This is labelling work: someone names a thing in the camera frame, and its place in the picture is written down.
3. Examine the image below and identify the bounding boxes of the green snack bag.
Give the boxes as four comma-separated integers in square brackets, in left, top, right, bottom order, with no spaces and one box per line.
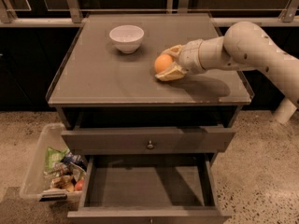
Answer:
[45,147,69,171]

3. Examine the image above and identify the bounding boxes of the metal window frame rail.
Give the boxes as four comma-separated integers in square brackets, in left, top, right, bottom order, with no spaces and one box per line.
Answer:
[0,0,299,27]

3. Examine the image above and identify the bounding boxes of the orange fruit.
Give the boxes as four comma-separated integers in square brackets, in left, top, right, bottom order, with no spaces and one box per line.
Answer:
[154,54,173,74]

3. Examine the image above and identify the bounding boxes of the white cylindrical post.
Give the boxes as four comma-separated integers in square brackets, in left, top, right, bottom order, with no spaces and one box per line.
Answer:
[273,98,297,124]

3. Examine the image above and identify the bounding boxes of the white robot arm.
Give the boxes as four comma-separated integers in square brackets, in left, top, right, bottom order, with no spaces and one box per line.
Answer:
[154,21,299,105]

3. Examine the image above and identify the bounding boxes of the round metal drawer knob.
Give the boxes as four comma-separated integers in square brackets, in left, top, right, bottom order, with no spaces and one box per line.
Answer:
[147,140,155,150]

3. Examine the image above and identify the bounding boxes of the grey drawer cabinet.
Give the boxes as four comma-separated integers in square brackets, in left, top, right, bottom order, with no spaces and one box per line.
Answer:
[45,12,255,224]

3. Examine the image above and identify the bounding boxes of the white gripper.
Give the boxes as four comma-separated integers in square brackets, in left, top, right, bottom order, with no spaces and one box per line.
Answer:
[155,39,206,81]

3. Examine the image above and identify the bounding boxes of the clear plastic bin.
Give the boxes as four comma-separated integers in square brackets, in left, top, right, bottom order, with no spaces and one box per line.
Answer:
[20,123,82,202]

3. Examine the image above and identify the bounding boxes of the grey upper drawer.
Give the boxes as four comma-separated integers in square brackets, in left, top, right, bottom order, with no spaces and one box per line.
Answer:
[62,126,235,155]

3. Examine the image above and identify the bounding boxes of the grey open middle drawer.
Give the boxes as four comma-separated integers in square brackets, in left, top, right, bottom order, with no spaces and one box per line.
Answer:
[67,154,231,224]

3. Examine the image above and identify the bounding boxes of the white ceramic bowl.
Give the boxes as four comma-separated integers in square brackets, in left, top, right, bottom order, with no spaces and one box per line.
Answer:
[109,25,145,54]

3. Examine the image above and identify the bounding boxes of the red apple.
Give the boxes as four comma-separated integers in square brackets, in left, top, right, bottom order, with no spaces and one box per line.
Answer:
[75,179,85,191]

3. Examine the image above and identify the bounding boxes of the blue snack packet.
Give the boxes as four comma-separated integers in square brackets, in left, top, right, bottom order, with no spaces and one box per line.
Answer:
[62,152,83,166]

